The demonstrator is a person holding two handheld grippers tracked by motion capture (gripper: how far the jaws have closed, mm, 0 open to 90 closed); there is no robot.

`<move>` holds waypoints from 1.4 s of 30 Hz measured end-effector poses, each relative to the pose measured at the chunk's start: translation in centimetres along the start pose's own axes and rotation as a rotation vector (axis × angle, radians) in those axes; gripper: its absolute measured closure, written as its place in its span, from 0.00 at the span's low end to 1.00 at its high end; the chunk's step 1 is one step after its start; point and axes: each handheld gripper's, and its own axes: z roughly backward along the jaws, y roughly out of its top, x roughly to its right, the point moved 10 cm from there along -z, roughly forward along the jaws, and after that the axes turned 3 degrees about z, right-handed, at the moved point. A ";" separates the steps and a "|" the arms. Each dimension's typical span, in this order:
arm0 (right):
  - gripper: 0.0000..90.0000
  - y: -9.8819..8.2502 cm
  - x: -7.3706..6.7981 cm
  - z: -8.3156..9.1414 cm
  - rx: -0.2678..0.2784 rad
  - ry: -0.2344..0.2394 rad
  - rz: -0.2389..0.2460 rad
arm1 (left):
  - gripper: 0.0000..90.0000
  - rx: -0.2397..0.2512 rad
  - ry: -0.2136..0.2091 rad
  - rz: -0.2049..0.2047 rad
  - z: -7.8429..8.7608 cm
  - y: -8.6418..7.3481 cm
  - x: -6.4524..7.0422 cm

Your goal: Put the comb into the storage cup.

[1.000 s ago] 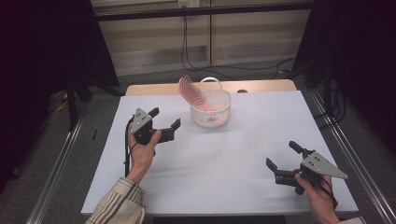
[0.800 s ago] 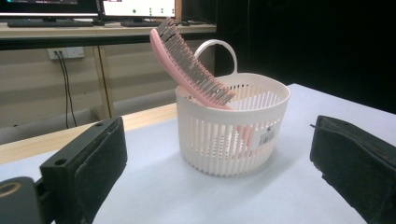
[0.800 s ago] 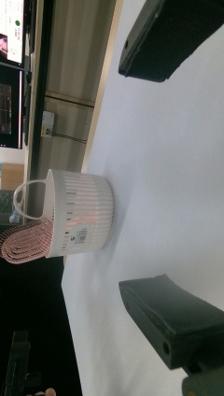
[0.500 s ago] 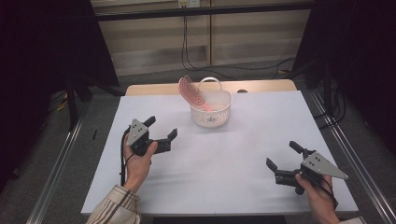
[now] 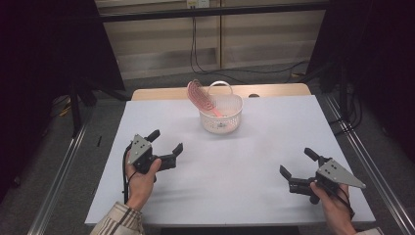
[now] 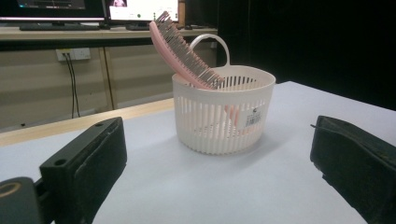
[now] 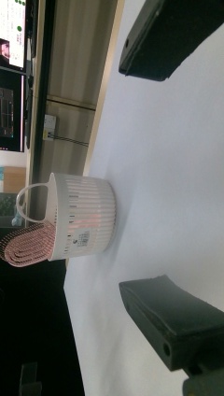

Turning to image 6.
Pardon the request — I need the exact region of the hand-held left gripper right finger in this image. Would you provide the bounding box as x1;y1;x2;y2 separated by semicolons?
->
309;115;396;224

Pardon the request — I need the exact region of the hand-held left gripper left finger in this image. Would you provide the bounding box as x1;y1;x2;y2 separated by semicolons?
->
38;116;129;224

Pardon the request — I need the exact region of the white plastic slotted basket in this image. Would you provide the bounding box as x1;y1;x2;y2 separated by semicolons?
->
171;33;277;156

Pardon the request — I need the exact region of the pink hairbrush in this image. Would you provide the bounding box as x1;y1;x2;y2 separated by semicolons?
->
148;10;243;131

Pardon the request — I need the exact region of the long beige wooden counter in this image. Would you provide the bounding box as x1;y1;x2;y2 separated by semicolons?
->
0;25;219;133

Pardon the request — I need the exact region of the dark curtain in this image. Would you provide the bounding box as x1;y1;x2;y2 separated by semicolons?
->
185;0;396;112

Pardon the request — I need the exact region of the wooden table with white top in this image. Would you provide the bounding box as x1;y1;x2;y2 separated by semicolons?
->
0;80;396;224

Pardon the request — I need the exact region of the black keyboard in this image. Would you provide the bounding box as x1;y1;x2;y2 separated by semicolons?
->
125;23;151;32
19;23;101;32

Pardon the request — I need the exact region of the monitor with dark screen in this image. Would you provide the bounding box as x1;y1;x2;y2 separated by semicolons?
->
0;0;107;26

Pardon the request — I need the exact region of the monitor with white screen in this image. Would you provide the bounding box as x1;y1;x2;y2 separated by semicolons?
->
104;0;181;26

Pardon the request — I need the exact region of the black power cable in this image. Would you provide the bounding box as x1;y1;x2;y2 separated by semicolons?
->
67;52;81;119
63;52;76;119

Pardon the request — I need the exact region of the white wall socket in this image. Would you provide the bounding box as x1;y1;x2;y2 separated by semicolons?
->
55;48;92;62

